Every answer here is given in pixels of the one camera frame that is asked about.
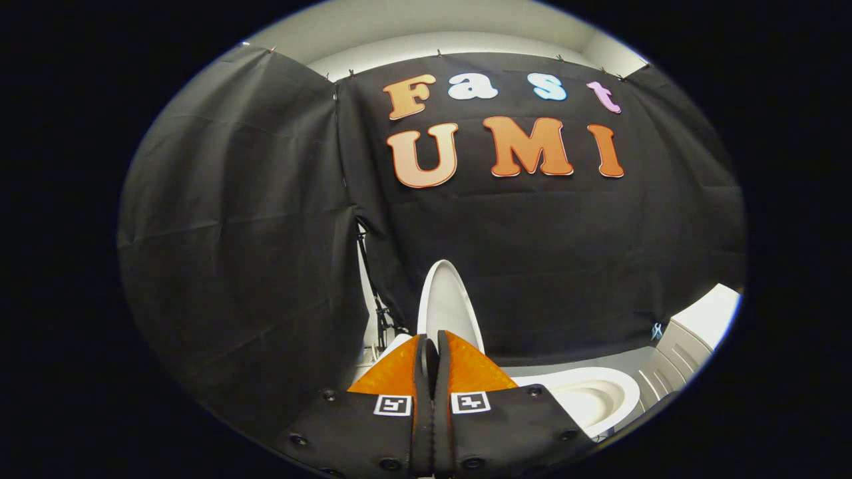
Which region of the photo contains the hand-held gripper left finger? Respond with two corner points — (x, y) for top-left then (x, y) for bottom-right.
(276, 333), (437, 478)

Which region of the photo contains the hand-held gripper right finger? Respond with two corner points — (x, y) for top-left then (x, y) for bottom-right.
(433, 330), (597, 478)

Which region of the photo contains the white toilet lid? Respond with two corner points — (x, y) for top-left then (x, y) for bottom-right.
(417, 259), (486, 355)

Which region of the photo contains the white toilet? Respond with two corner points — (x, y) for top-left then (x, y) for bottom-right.
(385, 333), (643, 442)

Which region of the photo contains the white drawer cabinet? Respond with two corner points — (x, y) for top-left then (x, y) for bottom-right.
(638, 283), (742, 414)

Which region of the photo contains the black backdrop cloth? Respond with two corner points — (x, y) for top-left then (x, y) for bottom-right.
(118, 43), (747, 430)

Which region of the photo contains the thin black hose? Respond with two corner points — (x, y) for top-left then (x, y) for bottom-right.
(355, 218), (411, 350)

